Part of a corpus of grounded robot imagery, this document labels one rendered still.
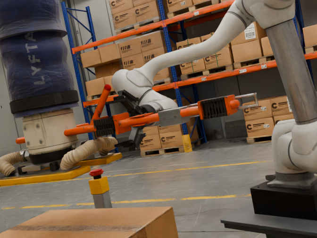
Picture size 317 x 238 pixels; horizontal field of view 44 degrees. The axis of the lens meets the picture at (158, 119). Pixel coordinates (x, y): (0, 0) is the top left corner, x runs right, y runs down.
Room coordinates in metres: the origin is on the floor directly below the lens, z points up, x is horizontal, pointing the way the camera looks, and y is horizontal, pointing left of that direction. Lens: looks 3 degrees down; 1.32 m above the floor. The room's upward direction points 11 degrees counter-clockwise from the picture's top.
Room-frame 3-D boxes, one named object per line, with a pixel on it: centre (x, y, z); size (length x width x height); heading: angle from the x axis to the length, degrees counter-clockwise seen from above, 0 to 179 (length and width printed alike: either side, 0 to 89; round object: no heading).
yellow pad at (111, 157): (1.43, 0.32, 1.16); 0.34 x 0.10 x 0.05; 63
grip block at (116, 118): (1.23, 0.15, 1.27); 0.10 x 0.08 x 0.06; 153
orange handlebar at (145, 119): (1.36, 0.14, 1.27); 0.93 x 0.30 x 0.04; 63
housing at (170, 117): (1.13, -0.05, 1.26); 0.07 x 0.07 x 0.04; 63
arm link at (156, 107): (1.43, 0.03, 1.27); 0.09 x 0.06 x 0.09; 63
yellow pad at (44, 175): (1.26, 0.41, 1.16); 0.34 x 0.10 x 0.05; 63
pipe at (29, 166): (1.35, 0.37, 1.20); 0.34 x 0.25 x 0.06; 63
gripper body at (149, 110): (1.37, 0.06, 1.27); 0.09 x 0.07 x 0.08; 153
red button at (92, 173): (1.89, 0.34, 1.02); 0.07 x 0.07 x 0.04
